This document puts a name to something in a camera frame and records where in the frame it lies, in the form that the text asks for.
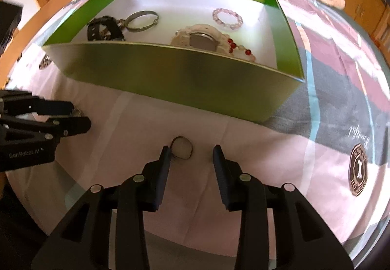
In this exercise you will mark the green cardboard box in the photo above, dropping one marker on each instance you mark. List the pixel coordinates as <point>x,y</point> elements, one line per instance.
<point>182,78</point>

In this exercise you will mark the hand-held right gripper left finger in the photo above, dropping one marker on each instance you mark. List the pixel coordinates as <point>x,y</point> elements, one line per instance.
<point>163,172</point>

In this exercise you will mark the silver metal bangle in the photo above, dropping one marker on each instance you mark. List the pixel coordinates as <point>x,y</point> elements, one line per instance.
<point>142,12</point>

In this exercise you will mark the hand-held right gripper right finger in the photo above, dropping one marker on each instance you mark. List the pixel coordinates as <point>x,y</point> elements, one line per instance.
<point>221,172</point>

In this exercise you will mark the cream wrist watch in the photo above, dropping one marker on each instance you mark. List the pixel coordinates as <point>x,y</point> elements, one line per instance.
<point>182,36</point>

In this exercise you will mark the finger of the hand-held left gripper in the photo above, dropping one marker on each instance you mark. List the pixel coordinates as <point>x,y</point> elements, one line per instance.
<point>58,108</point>
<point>73,126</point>

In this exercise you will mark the printed pink grey bedsheet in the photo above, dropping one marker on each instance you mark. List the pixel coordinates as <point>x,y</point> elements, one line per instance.
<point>304,148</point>

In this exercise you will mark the black wrist watch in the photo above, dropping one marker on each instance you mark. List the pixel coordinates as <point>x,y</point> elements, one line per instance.
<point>112,29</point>

